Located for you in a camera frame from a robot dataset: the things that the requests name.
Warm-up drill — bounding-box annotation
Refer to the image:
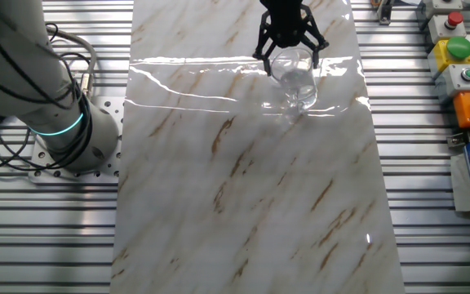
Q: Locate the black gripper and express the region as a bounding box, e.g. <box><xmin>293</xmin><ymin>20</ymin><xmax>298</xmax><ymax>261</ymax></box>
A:
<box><xmin>252</xmin><ymin>0</ymin><xmax>330</xmax><ymax>78</ymax></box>

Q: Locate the grey box black knob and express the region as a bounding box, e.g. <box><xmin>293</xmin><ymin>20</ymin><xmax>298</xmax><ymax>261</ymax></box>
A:
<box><xmin>416</xmin><ymin>0</ymin><xmax>464</xmax><ymax>20</ymax></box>

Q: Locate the grey box red button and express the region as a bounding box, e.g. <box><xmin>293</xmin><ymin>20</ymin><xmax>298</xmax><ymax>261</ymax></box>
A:
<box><xmin>427</xmin><ymin>11</ymin><xmax>467</xmax><ymax>44</ymax></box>

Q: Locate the yellow box green button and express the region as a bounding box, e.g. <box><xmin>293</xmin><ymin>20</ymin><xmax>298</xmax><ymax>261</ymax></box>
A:
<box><xmin>427</xmin><ymin>36</ymin><xmax>470</xmax><ymax>78</ymax></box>

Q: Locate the grey box small green button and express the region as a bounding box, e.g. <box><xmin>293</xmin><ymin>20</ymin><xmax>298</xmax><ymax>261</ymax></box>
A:
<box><xmin>434</xmin><ymin>63</ymin><xmax>470</xmax><ymax>103</ymax></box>

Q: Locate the orange box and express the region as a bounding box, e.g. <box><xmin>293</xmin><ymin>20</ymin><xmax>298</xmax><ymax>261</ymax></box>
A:
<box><xmin>453</xmin><ymin>90</ymin><xmax>470</xmax><ymax>130</ymax></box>

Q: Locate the white marble pattern board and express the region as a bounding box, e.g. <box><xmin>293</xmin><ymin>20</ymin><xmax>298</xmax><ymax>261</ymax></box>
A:
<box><xmin>110</xmin><ymin>0</ymin><xmax>406</xmax><ymax>294</ymax></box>

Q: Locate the black metal bracket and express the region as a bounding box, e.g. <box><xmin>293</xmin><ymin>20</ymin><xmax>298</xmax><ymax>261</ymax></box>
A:
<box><xmin>375</xmin><ymin>0</ymin><xmax>396</xmax><ymax>26</ymax></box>

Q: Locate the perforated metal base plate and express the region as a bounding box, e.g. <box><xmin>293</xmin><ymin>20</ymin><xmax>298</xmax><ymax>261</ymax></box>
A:
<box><xmin>29</xmin><ymin>96</ymin><xmax>122</xmax><ymax>185</ymax></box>

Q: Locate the grey hose with metal connector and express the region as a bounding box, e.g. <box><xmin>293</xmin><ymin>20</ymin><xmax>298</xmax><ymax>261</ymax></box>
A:
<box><xmin>47</xmin><ymin>28</ymin><xmax>97</xmax><ymax>101</ymax></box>

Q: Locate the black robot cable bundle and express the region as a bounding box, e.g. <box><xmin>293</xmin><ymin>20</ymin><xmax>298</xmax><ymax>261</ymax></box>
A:
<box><xmin>0</xmin><ymin>7</ymin><xmax>95</xmax><ymax>172</ymax></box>

